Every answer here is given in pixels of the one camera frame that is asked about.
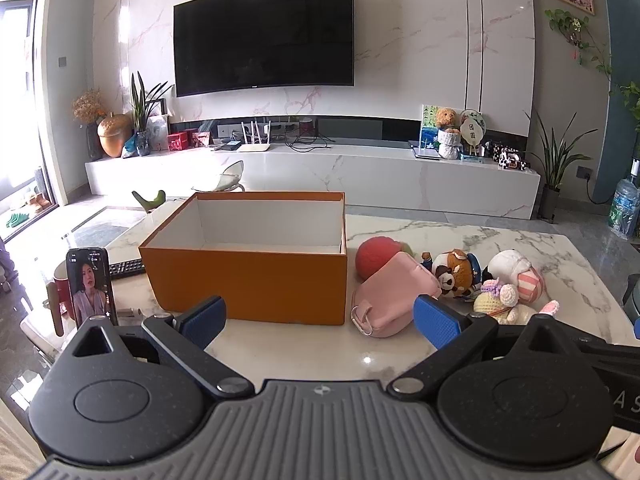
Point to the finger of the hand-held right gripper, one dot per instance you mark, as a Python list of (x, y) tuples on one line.
[(615, 349)]

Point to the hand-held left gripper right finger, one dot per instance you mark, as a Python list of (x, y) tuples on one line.
[(437, 322)]

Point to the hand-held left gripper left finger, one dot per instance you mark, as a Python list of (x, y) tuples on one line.
[(202, 320)]

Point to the pink pouch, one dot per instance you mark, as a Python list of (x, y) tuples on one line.
[(395, 295)]

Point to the orange cardboard box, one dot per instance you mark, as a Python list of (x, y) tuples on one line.
[(240, 280)]

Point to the brown bear plush doll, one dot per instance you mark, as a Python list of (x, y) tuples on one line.
[(457, 270)]

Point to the crochet lamb doll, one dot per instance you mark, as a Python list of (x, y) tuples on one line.
[(495, 300)]

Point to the pink strawberry plush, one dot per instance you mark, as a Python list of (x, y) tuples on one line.
[(377, 257)]

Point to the white pink striped plush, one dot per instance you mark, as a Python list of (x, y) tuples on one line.
[(505, 262)]

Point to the black remote control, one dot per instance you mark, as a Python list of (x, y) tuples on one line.
[(125, 268)]

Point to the smartphone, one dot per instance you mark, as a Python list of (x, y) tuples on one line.
[(90, 285)]

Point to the green cactus-shaped stool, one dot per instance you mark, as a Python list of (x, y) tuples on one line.
[(150, 202)]

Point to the red mug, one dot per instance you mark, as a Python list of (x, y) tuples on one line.
[(62, 292)]

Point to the large water bottle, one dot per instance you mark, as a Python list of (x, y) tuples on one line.
[(625, 205)]

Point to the grey laptop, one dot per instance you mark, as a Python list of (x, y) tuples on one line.
[(425, 152)]

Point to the white marble TV console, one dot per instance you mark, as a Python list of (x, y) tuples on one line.
[(350, 175)]

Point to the black set-top box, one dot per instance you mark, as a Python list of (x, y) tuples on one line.
[(230, 146)]

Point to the red gift box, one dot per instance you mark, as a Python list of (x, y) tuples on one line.
[(199, 138), (177, 142)]

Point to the white router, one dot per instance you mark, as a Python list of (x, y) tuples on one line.
[(252, 147)]

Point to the black white checkered toy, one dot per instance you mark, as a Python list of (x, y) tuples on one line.
[(510, 157)]

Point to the white framed picture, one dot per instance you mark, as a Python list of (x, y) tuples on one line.
[(159, 132)]

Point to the blue green painting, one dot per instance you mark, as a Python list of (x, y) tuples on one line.
[(429, 125)]

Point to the round fan on stand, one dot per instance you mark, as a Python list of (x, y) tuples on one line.
[(472, 127)]

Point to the tall floor potted plant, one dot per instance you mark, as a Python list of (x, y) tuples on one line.
[(552, 160)]

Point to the brown boots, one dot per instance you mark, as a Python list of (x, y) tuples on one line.
[(40, 202)]

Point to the golden acorn jar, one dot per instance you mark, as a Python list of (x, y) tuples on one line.
[(115, 137)]

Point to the brown teddy bear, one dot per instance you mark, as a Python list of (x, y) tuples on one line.
[(446, 119)]

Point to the green slippers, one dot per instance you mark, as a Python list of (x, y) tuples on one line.
[(17, 220)]

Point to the potted orchid plant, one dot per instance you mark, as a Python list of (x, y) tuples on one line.
[(142, 110)]

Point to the dried flowers in vase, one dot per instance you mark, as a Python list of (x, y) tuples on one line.
[(90, 105)]

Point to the leafy green plant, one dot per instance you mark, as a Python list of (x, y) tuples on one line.
[(631, 102)]

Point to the hanging vine plant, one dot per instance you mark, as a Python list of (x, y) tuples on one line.
[(575, 27)]

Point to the wall power socket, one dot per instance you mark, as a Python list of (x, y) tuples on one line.
[(583, 172)]

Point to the black picture frame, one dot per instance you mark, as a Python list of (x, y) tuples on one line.
[(161, 106)]

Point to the wall-mounted television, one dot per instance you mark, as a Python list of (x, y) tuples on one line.
[(265, 35)]

